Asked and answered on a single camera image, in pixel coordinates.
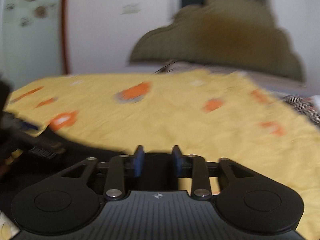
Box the olive green padded headboard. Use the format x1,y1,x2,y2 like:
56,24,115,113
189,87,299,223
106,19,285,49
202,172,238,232
130,0,305,82

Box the brown wooden door frame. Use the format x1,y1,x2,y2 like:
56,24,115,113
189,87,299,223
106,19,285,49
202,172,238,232
61,0,70,75

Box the white wall switch plate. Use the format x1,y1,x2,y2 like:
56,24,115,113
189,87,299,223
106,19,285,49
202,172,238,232
121,3,141,15

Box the black pants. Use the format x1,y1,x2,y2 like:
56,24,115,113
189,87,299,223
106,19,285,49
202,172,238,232
0,127,181,196

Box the yellow floral bed sheet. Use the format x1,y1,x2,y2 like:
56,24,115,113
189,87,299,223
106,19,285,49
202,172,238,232
6,70,319,239

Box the frosted glass wardrobe door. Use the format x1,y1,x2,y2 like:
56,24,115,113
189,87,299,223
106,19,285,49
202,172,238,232
1,0,63,89

